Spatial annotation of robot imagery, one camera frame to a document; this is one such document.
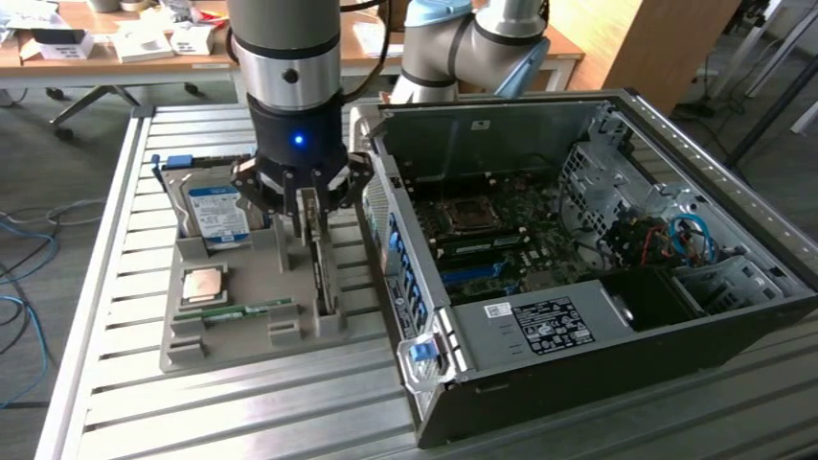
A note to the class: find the graphics card with metal bracket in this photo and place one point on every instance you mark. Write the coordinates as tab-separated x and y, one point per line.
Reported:
324	273

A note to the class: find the wooden office desk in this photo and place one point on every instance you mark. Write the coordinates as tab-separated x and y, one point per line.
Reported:
565	48
96	67

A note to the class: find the grey parts rack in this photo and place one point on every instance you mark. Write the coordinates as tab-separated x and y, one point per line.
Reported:
254	287

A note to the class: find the stack of papers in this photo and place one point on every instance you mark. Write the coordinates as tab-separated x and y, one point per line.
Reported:
32	16

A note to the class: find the white box with label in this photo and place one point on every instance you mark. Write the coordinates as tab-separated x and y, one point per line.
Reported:
190	43

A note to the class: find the CPU socket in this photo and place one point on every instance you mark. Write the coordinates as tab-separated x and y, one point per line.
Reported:
465	213

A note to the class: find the grey power supply unit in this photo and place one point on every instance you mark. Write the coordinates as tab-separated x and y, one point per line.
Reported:
485	335

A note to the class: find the green RAM stick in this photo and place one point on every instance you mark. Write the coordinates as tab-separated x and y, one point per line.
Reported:
222	314

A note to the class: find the wooden cabinet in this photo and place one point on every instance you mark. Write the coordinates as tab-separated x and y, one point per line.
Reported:
657	48

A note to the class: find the white booklet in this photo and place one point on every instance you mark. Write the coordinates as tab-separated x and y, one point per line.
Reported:
364	38

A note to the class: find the metal cup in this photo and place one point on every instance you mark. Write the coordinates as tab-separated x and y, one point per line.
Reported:
102	5

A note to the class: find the blue case latch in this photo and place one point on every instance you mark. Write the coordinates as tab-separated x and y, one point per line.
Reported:
421	352

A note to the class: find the installed dark RAM stick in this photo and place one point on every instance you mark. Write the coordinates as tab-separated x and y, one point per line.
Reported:
479	248

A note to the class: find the black open PC case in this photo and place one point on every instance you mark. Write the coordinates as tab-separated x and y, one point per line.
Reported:
575	383

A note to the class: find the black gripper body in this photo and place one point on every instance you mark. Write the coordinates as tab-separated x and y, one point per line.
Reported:
296	134

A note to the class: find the flat white box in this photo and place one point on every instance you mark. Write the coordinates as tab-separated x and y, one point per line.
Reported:
140	48

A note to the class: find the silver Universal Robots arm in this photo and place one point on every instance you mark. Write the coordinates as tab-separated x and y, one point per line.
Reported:
281	29

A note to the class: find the open white cardboard box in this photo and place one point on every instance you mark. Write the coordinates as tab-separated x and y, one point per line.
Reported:
64	50

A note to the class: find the grey metal disk bay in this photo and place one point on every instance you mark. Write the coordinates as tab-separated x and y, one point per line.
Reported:
740	278

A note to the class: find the CPU chip with copper lid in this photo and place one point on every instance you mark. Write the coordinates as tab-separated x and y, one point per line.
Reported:
201	285

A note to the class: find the green motherboard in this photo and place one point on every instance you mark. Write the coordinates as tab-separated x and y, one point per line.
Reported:
549	249

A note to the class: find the hard disk in blue caddy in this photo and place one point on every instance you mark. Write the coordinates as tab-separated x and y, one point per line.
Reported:
213	215

